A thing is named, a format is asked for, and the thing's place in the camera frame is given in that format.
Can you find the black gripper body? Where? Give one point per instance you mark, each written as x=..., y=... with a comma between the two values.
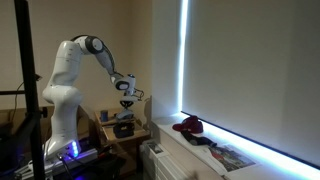
x=127, y=103

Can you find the light blue cap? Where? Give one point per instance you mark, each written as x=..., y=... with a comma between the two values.
x=125, y=115

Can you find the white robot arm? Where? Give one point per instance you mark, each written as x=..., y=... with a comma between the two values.
x=63, y=93

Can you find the light wooden drawer cabinet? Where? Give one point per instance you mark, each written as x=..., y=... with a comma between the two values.
x=110, y=125

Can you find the black cap with yellow logo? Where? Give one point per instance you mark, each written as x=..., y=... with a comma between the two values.
x=123, y=130

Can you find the white windowsill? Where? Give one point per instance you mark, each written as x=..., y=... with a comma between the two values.
x=176, y=136

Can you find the red cap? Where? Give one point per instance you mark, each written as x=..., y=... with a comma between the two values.
x=190, y=125

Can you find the blue cylindrical can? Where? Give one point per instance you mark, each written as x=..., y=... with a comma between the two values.
x=104, y=116

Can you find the wooden pull-out shelf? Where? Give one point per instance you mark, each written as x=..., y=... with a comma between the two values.
x=140, y=133

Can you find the white-framed photo card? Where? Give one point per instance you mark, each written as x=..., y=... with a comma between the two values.
x=155, y=148

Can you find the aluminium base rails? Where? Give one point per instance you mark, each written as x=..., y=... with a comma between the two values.
x=83, y=156

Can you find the white panel radiator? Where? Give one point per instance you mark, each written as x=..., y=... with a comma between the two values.
x=166, y=166

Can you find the navy blue cloth item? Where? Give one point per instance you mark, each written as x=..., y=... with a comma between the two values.
x=196, y=140

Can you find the black tripod stand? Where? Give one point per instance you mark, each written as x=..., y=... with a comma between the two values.
x=28, y=83

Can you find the colourful printed magazine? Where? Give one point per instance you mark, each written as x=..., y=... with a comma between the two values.
x=230, y=158

